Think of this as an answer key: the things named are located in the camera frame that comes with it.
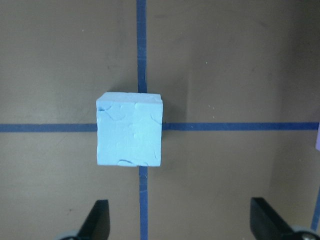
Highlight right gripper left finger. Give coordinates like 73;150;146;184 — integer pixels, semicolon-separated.
77;199;111;240

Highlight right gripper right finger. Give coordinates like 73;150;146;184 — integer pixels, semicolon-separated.
249;197;300;240

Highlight light blue block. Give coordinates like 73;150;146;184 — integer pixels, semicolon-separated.
96;92;163;167

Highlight right purple block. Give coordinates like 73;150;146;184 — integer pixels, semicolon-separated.
315;124;320;151

